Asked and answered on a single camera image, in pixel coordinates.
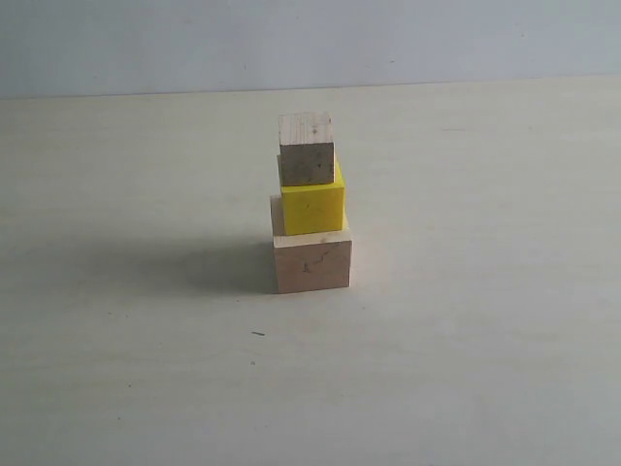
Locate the yellow cube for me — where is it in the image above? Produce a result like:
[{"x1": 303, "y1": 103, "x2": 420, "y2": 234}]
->
[{"x1": 277, "y1": 155, "x2": 346, "y2": 236}]

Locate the large wooden cube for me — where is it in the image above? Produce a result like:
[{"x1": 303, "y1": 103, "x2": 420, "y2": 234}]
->
[{"x1": 270, "y1": 195, "x2": 352, "y2": 294}]

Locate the medium wooden cube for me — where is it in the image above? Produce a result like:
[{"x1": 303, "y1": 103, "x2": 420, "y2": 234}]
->
[{"x1": 278, "y1": 112, "x2": 336, "y2": 186}]

